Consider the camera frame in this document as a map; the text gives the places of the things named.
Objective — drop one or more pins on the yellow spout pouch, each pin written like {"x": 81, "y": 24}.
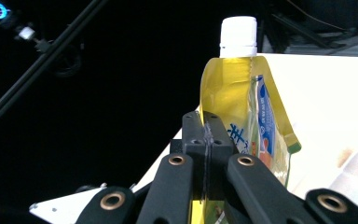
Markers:
{"x": 230, "y": 93}

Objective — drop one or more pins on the black diagonal pole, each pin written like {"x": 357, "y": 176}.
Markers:
{"x": 37, "y": 68}

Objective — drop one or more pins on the white plastic container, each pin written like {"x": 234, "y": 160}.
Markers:
{"x": 323, "y": 99}

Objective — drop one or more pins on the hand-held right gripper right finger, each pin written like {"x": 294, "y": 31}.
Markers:
{"x": 218, "y": 140}

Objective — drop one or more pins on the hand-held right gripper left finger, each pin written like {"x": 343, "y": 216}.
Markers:
{"x": 192, "y": 140}

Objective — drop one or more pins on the small white cube fitting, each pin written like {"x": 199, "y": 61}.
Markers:
{"x": 26, "y": 33}

